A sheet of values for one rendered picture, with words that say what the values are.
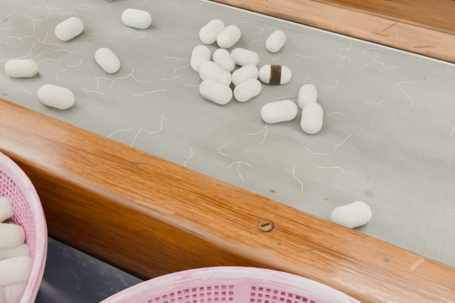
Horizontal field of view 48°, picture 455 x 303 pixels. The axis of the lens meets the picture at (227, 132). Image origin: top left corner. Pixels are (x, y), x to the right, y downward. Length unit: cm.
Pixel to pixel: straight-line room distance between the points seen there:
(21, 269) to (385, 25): 46
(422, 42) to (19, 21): 47
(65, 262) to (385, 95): 34
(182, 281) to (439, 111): 32
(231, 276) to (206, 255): 4
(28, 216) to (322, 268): 21
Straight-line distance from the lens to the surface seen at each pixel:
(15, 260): 38
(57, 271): 46
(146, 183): 38
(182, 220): 36
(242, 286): 33
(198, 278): 33
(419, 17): 65
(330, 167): 44
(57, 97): 49
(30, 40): 62
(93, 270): 45
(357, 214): 39
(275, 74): 52
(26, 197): 39
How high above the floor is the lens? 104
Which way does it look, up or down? 41 degrees down
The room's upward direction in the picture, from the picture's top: 3 degrees clockwise
